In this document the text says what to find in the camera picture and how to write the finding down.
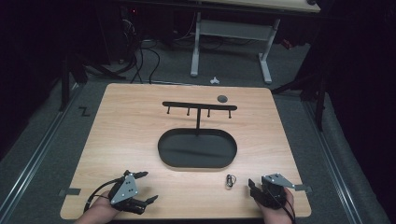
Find black metal stand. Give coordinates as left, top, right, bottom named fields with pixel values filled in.
left=271, top=46, right=332, bottom=132
left=58, top=50, right=127, bottom=113

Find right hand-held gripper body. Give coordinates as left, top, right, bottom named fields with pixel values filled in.
left=259, top=173, right=295, bottom=210

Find metal floor rail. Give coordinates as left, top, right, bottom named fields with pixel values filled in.
left=0, top=88, right=82, bottom=217
left=302, top=100, right=364, bottom=224

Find person's right hand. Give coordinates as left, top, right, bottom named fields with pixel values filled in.
left=254, top=188, right=295, bottom=224

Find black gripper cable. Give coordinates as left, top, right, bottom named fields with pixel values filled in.
left=269, top=188, right=297, bottom=224
left=83, top=176, right=125, bottom=214

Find small metal key ring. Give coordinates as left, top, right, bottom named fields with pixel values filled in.
left=225, top=174, right=237, bottom=190

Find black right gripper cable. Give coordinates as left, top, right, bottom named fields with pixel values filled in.
left=269, top=188, right=297, bottom=224

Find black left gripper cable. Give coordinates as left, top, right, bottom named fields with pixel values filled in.
left=83, top=176, right=125, bottom=214

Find black floor cables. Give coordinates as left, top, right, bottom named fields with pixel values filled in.
left=120, top=18, right=162, bottom=85

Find person's left hand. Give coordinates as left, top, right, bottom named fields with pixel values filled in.
left=74, top=189, right=123, bottom=224

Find white metal frame desk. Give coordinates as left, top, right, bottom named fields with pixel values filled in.
left=174, top=0, right=321, bottom=85

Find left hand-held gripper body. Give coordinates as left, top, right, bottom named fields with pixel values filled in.
left=106, top=170, right=148, bottom=216

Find black hook stand with tray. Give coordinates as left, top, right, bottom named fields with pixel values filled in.
left=157, top=101, right=238, bottom=170

